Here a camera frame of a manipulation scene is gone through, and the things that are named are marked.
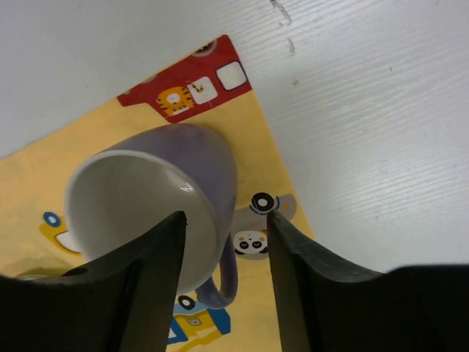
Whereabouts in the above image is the purple ceramic mug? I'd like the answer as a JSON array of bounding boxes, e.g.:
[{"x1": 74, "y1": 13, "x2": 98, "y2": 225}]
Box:
[{"x1": 64, "y1": 123, "x2": 238, "y2": 309}]

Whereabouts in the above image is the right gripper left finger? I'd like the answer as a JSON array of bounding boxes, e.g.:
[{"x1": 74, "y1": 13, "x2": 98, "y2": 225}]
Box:
[{"x1": 1, "y1": 211, "x2": 186, "y2": 351}]

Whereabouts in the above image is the yellow cartoon placemat cloth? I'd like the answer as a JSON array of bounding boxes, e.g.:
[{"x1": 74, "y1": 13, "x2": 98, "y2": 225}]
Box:
[{"x1": 1, "y1": 35, "x2": 309, "y2": 351}]

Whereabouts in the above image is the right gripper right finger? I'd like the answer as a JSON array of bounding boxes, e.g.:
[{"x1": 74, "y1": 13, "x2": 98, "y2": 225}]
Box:
[{"x1": 267, "y1": 211, "x2": 468, "y2": 351}]

